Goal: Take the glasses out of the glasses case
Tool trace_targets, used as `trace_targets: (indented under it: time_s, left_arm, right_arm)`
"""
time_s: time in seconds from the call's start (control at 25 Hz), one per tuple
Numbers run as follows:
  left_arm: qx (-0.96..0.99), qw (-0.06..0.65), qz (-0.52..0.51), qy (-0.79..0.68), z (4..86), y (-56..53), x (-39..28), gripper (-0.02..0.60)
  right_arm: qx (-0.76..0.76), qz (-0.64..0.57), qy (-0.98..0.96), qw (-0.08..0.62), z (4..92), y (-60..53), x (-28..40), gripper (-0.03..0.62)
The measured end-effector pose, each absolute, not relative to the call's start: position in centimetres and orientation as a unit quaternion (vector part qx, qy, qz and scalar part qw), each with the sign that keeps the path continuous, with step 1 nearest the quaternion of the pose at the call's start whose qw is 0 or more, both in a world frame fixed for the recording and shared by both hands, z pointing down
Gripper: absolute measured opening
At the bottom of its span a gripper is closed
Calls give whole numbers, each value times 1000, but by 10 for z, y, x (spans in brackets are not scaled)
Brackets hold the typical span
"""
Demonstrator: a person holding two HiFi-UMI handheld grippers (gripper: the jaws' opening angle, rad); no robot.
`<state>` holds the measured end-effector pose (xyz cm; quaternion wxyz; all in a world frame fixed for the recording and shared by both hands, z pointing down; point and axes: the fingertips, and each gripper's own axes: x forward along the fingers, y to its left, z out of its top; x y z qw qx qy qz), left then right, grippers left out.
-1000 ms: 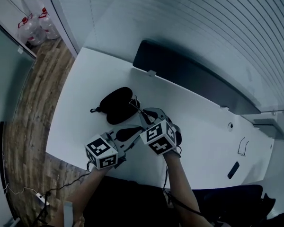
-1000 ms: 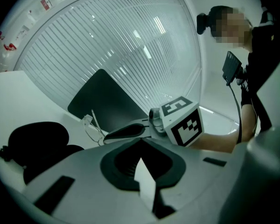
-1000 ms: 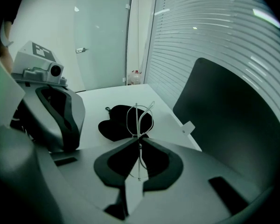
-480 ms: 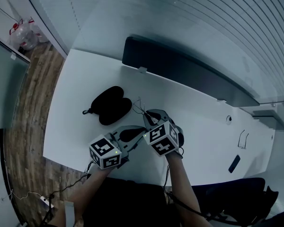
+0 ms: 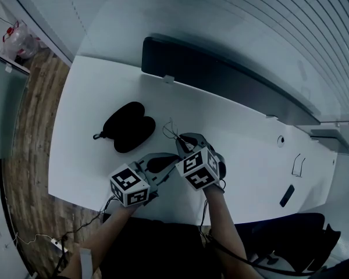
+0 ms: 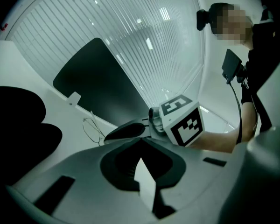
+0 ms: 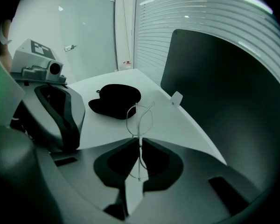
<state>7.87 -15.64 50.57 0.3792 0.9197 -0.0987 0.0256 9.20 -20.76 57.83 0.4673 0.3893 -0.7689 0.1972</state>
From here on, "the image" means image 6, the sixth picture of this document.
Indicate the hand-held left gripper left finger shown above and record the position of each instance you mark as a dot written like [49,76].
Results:
[72,167]

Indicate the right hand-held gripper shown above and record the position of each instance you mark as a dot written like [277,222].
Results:
[177,115]

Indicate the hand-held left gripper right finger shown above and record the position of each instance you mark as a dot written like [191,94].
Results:
[200,183]

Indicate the thin wire eyeglasses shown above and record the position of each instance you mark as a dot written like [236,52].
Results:
[95,121]

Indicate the person's right forearm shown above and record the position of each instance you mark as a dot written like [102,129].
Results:
[224,141]

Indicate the long dark desk partition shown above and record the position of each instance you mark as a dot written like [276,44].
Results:
[95,83]

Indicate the black chest-mounted box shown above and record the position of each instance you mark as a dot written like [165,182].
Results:
[231,65]

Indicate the person's black clothing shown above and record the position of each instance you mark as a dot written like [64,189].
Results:
[266,66]

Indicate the person's head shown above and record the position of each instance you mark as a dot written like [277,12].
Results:
[233,29]

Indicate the white partition bracket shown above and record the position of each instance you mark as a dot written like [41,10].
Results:
[73,98]

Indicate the black head-mounted camera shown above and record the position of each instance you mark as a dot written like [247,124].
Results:
[201,20]

